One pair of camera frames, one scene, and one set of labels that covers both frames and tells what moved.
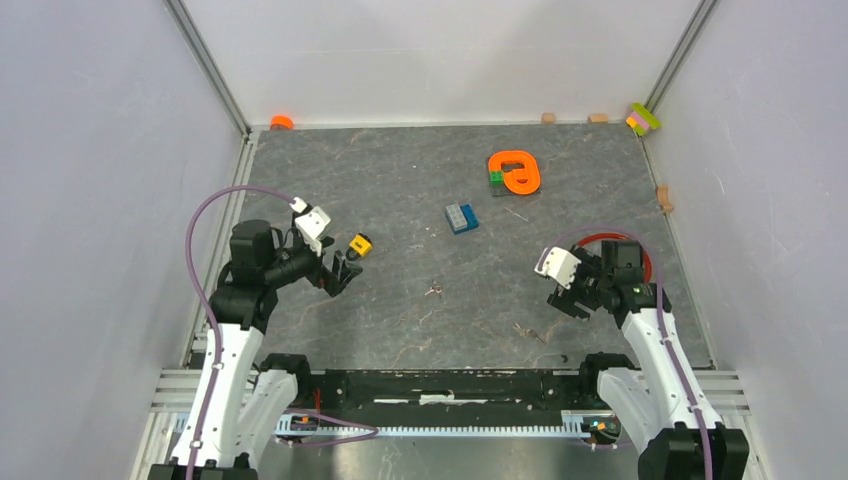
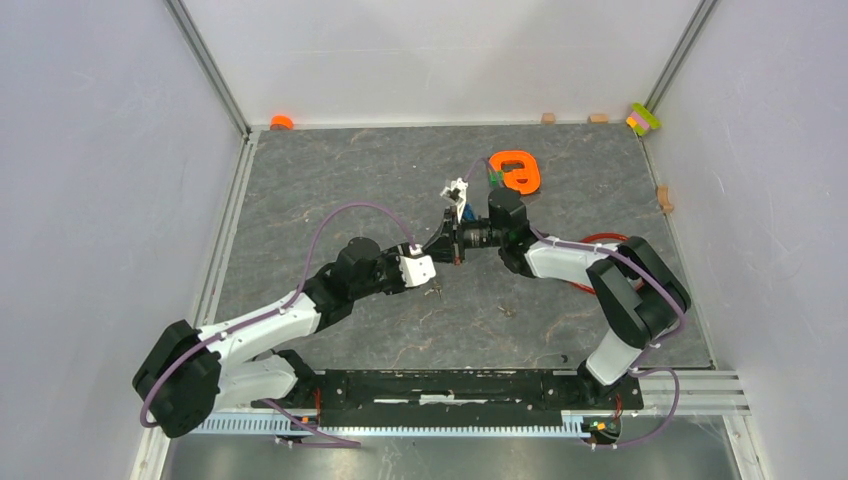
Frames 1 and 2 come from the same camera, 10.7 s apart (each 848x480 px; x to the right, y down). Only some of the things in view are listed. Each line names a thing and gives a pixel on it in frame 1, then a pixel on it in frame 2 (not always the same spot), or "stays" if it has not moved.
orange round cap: x=281 y=122 stays
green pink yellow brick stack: x=642 y=119 stays
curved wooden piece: x=663 y=199 stays
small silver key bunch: x=436 y=288 stays
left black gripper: x=322 y=277 → x=393 y=255
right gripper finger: x=568 y=305 → x=441 y=248
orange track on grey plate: x=514 y=173 stays
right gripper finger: x=578 y=280 → x=451 y=217
